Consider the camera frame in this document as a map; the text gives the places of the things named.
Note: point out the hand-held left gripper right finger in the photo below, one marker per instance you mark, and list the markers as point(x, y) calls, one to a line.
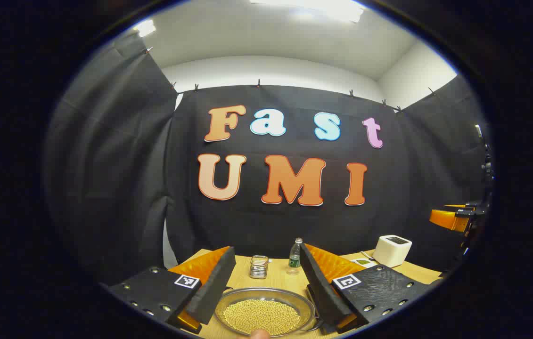
point(325, 292)

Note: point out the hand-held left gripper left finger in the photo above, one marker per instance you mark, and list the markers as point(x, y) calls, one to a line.
point(214, 292)

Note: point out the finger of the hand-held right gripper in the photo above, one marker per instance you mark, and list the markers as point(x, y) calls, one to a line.
point(445, 220)

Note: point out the heap of yellow soybeans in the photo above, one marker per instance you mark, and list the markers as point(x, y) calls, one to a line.
point(261, 315)

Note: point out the clear plastic water bottle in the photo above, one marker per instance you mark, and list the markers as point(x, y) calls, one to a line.
point(295, 259)

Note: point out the white divided plate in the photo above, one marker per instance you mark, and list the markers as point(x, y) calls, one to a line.
point(363, 265)

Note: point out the white toaster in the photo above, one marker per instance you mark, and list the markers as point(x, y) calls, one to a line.
point(389, 254)

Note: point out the black backdrop cloth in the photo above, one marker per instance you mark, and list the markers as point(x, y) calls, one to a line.
point(271, 226)

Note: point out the row of black cloth clips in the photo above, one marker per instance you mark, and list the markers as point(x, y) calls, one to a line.
point(258, 84)

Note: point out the long ceiling light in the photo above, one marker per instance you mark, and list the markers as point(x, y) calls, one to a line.
point(313, 7)

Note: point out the small ceiling light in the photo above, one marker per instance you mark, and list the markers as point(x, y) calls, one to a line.
point(145, 27)

